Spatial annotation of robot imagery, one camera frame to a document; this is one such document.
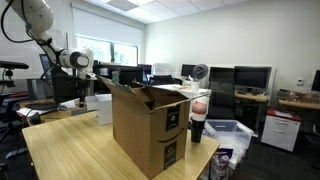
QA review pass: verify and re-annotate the grey round desk fan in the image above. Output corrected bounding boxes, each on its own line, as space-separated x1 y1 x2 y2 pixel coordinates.
192 63 210 81

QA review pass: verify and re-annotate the ceiling light panel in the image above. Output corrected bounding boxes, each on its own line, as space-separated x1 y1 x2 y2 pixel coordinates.
106 0 142 13

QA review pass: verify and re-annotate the office window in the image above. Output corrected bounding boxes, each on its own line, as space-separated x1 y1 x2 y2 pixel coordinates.
75 34 139 67

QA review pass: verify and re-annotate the black computer mouse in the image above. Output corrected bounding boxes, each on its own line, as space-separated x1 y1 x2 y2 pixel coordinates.
29 112 42 126

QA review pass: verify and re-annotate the black keyboard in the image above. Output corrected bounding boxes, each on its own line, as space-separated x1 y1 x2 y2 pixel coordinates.
24 101 61 111

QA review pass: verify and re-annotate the grey pole stand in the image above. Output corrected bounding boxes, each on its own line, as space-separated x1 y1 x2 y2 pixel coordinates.
70 106 88 116

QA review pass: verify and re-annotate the white cabinet with red top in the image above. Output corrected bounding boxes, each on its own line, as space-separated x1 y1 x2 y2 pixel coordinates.
260 107 303 153

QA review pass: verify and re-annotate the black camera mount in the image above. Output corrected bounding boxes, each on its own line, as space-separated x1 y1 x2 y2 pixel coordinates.
0 60 30 88

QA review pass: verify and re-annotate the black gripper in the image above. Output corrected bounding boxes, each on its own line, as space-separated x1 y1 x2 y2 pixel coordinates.
79 75 98 108

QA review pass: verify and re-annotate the purple white snack bag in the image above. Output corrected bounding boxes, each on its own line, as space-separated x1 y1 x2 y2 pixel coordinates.
209 148 234 180

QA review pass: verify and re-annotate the wooden office desk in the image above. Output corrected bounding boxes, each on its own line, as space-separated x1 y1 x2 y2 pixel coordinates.
234 91 271 134
278 91 320 112

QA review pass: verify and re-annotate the black computer monitor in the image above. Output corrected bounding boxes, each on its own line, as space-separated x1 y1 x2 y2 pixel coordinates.
180 63 198 78
118 65 144 88
234 65 273 91
311 69 320 93
39 53 88 104

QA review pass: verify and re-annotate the brown cardboard shipping box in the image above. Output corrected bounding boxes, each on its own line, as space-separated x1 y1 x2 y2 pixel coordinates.
97 75 212 180

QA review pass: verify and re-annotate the white roller blind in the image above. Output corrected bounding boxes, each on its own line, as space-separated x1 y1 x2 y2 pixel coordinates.
71 3 144 48

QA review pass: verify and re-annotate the teal bottle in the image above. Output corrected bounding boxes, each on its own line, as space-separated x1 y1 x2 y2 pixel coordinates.
112 68 121 84

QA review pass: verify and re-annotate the white cup with tissue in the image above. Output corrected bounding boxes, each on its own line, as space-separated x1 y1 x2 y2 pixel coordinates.
190 75 201 94

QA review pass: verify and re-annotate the clear plastic storage bin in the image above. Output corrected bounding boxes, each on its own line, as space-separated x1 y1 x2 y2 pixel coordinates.
203 119 255 158

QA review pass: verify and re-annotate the red white black tumbler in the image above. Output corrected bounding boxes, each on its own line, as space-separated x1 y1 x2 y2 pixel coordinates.
190 96 210 144

